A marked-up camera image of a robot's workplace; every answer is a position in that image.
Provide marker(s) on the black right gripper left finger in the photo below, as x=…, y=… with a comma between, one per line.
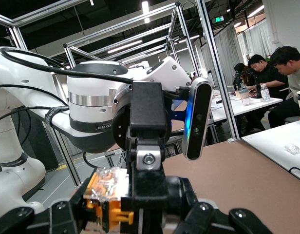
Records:
x=62, y=219

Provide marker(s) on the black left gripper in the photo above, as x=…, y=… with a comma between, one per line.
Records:
x=147, y=109

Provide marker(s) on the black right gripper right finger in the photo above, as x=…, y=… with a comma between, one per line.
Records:
x=203, y=219

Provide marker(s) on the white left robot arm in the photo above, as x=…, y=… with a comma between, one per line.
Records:
x=91, y=117

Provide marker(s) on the white work table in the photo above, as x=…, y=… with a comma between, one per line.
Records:
x=237, y=109
x=274, y=143

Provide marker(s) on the crumpled clear plastic piece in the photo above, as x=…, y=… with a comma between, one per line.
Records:
x=292, y=149

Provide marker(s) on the clear shaker bottle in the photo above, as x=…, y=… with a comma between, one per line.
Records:
x=245, y=97

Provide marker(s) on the plastic water bottle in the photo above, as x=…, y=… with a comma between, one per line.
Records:
x=265, y=93

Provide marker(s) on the fluorescent ceiling light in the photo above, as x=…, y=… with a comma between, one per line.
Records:
x=124, y=46
x=256, y=11
x=145, y=7

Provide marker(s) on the dark-haired person bent over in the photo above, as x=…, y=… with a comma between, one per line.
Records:
x=240, y=67

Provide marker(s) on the white curtain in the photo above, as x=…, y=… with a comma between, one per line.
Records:
x=228, y=53

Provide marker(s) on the person in black shirt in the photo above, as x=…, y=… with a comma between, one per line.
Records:
x=271, y=78

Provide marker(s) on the person in grey shirt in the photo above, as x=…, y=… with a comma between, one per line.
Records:
x=298, y=78

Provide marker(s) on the green exit sign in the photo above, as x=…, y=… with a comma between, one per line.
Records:
x=218, y=19

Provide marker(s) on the blue camera mounting bracket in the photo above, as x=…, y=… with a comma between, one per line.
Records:
x=175, y=114

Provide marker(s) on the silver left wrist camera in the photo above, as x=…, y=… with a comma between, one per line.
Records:
x=198, y=122

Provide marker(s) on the thick aluminium frame post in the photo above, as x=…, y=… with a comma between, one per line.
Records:
x=211, y=48

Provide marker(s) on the aluminium cage frame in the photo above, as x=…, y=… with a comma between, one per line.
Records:
x=116, y=27
x=17, y=36

